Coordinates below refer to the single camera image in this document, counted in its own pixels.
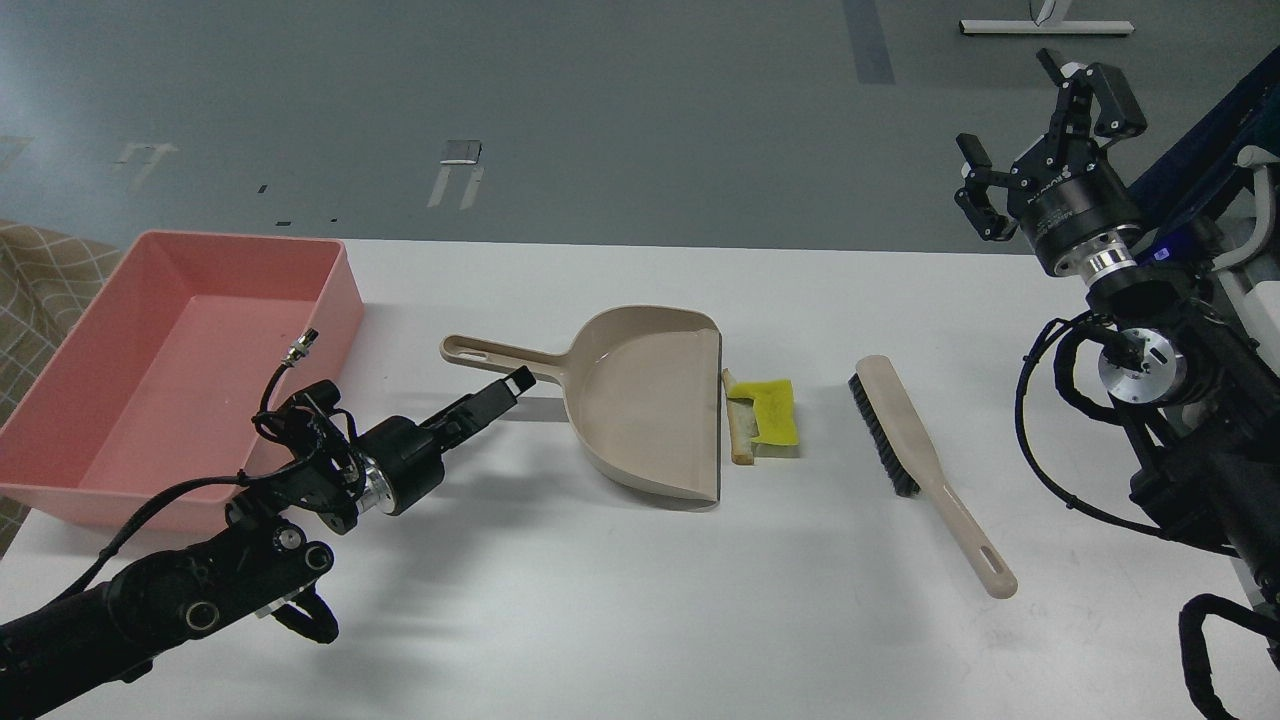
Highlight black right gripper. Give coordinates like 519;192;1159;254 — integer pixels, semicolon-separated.
954;47;1149;277

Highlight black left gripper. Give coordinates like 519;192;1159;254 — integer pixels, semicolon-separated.
358;366;538;516

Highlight beige plastic dustpan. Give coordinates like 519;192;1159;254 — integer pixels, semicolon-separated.
439;305;722;505

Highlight yellow sponge piece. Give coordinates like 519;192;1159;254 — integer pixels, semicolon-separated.
727;378;800;447

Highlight beige hand brush black bristles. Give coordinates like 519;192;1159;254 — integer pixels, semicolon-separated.
847;355;1019;600

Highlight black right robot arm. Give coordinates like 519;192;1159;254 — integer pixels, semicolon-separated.
954;47;1277;719

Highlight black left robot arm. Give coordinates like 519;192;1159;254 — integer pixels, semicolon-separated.
1;365;536;719

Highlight pink plastic bin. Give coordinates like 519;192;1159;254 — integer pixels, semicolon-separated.
1;231;364;529

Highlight white stand base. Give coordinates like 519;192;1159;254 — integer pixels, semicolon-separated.
957;1;1135;37

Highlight white chair with blue jacket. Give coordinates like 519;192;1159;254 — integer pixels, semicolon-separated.
1129;49;1279;364

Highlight beige checkered cloth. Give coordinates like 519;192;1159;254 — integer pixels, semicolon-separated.
0;219;125;556

